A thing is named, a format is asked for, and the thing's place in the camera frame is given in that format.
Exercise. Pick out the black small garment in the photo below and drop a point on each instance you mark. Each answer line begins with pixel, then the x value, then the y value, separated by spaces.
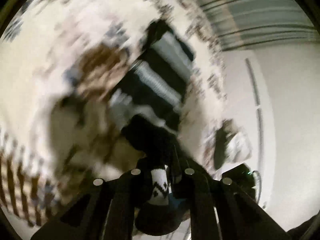
pixel 220 156

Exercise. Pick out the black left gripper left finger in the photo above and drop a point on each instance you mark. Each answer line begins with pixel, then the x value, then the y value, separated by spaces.
pixel 106 210

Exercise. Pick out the black grey striped sweater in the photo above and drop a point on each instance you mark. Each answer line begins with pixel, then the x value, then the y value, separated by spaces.
pixel 147 104

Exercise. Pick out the white headboard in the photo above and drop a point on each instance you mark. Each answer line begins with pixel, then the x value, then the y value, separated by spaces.
pixel 249 105

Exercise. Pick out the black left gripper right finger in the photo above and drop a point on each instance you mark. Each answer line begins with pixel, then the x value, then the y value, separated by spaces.
pixel 221 210

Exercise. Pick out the floral bed sheet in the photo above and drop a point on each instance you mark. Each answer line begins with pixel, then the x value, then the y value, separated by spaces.
pixel 60 61

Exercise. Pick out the white crumpled garment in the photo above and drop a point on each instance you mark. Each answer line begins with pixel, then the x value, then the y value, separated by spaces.
pixel 238 148

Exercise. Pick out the right teal curtain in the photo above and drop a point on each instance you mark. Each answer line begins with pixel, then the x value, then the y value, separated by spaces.
pixel 249 24

